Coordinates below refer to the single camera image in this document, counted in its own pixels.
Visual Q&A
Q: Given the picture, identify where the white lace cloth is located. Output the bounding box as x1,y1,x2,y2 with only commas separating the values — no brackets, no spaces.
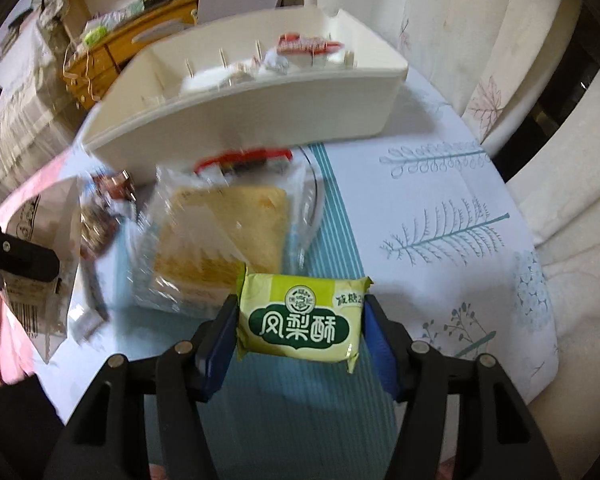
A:
0,24,94,202

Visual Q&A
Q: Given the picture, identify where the clear bread packet red seal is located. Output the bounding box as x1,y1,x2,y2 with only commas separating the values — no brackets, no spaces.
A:
131,147,327,319

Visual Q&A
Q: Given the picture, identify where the red apple snack packet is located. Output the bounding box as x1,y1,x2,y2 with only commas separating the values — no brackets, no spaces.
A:
276,33,344,68

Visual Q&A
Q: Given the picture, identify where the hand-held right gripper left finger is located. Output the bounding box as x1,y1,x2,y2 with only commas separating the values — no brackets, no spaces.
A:
45,294,241,480

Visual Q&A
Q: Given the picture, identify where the dark window frame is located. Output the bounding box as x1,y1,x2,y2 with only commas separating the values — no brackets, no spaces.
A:
480,0,600,181

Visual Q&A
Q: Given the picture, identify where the person's black clothing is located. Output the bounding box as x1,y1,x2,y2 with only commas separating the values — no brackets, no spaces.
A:
0,374,67,480

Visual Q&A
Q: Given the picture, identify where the clear nut brittle packet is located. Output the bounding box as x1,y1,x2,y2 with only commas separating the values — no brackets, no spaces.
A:
79,170,142,262

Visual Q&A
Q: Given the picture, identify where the blue striped table mat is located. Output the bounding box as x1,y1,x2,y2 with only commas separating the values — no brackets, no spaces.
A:
145,142,417,480

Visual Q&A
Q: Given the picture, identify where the white cable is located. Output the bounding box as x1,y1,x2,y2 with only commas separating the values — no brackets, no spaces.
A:
61,44,97,107

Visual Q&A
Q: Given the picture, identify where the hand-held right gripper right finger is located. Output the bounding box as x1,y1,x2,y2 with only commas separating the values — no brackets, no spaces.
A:
362,294,561,480

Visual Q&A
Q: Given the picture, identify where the beige paper snack packet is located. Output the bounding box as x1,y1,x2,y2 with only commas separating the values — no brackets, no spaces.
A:
0,179,82,365

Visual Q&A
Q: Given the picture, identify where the green pastry packet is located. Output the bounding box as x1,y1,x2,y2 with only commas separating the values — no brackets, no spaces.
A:
235,262,374,374

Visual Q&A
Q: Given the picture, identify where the white floral curtain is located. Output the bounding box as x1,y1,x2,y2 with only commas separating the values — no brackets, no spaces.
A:
300,0,600,480

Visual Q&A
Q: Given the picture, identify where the white plastic storage bin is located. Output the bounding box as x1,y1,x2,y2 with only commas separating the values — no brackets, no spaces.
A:
82,5,410,184

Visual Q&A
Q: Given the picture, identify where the wooden desk with drawers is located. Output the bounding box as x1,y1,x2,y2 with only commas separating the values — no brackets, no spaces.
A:
61,0,202,112

